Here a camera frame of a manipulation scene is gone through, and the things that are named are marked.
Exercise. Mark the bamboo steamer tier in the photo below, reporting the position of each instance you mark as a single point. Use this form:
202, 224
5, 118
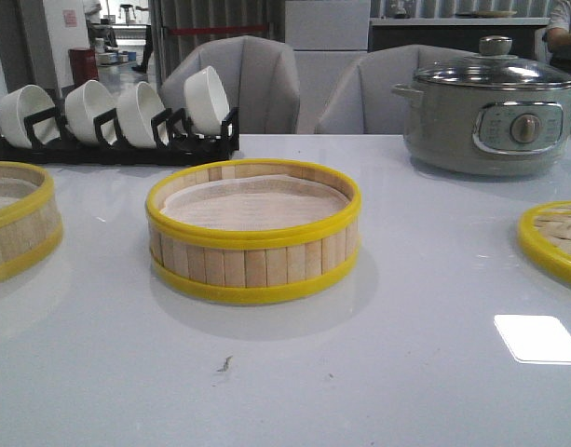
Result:
254, 267
31, 228

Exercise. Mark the woven bamboo steamer lid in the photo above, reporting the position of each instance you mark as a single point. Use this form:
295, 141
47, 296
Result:
544, 236

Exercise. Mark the white liner cloth centre tier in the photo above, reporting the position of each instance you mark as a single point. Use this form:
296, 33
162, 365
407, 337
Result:
266, 202

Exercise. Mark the white liner cloth tier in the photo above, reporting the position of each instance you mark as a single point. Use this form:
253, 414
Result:
12, 190
266, 202

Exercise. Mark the black bowl rack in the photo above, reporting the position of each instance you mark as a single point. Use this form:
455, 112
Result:
175, 143

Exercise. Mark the white bowl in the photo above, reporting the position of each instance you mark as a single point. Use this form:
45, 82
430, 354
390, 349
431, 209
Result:
206, 101
17, 105
135, 108
83, 104

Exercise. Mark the grey chair left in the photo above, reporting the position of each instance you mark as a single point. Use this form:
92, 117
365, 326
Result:
259, 76

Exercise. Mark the white cabinet column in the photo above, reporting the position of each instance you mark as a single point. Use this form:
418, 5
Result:
326, 36

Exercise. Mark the grey electric cooking pot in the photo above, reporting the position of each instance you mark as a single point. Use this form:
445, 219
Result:
486, 131

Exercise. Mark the red barrier belt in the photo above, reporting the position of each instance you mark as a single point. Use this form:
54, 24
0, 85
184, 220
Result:
239, 29

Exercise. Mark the walking person in background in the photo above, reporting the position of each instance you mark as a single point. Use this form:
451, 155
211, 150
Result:
148, 50

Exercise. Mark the red bin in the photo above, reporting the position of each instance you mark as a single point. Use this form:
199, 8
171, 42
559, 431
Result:
83, 65

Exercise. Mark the dark counter with white top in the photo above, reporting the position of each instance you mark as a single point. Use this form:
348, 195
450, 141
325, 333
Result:
455, 33

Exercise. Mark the glass pot lid with knob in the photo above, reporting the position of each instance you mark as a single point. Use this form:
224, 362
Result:
494, 67

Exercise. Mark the shallow plate on counter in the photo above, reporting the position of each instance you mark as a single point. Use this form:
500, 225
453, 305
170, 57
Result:
486, 14

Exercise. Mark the white bowl far left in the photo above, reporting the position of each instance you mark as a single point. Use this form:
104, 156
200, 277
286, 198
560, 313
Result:
17, 105

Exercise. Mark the seated person at right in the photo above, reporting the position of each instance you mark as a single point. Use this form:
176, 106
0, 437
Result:
558, 35

